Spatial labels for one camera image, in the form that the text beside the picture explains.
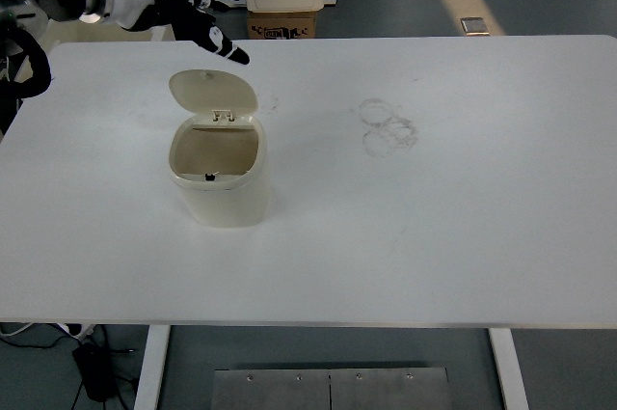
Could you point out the small cream trash bin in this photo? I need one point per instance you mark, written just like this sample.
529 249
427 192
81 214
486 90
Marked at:
224 202

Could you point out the brown cardboard box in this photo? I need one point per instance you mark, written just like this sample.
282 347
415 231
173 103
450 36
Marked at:
282 24

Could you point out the metal floor plate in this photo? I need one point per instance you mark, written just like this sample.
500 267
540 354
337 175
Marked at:
474 26

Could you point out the white power strip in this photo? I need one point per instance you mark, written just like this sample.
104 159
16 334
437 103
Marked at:
79 329

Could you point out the white table leg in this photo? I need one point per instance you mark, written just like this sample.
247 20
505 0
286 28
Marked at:
152 366
508 371

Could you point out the black power adapter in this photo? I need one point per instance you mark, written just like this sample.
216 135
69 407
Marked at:
94 374

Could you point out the grey metal plate with screws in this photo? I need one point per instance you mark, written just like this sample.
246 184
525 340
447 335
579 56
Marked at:
289 393

